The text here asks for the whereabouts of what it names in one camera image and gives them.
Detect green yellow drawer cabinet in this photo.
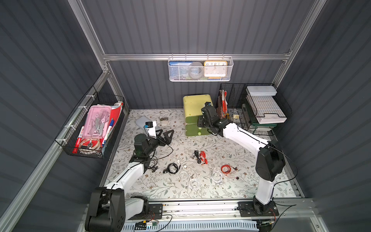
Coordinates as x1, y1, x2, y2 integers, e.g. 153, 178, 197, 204
183, 94, 213, 137

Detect red earphones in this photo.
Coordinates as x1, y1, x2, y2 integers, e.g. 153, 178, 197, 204
200, 151, 208, 165
220, 164, 240, 180

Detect black coiled earphones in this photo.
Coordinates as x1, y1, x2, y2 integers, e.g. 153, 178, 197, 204
163, 163, 180, 175

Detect black earphones centre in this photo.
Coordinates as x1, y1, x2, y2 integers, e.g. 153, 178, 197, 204
194, 150, 202, 164

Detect grey tape roll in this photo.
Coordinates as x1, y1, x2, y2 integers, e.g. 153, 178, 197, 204
188, 61, 204, 80

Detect white grid paper tray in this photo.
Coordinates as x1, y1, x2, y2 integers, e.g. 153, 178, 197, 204
246, 86, 287, 124

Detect black wire desk organizer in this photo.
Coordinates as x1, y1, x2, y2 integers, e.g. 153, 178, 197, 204
216, 83, 292, 136

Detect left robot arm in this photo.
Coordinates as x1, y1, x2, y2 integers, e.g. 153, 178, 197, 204
84, 130, 174, 232

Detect pink pencil case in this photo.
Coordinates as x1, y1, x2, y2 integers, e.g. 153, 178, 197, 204
82, 105, 112, 139

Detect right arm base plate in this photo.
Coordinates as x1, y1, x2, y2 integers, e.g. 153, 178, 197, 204
237, 201, 280, 217

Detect white earphones lower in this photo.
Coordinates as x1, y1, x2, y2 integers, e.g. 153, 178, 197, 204
188, 178, 200, 190

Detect yellow white clock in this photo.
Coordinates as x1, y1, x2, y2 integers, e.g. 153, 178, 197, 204
204, 61, 228, 78

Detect black wire side basket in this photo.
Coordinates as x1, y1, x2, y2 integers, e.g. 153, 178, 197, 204
55, 87, 125, 159

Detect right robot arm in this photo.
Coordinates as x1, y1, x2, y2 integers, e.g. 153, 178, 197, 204
198, 101, 286, 216

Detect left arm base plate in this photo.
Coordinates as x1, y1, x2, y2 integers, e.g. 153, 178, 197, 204
128, 204, 163, 220

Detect blue box in basket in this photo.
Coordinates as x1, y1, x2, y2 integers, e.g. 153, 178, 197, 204
168, 61, 192, 82

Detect black earphones near left arm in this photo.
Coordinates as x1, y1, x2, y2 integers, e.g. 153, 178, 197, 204
148, 156, 158, 173

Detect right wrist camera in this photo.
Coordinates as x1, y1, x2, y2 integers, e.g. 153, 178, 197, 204
204, 102, 213, 108

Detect white wire wall basket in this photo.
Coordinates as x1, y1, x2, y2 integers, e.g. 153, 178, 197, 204
168, 56, 234, 82

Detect red scissors in organizer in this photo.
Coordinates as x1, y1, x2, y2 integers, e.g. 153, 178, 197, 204
217, 90, 228, 118

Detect white earphones right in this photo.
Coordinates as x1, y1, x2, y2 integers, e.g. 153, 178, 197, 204
210, 169, 223, 185

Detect grey plastic lid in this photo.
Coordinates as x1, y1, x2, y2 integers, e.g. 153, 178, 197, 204
135, 116, 151, 131

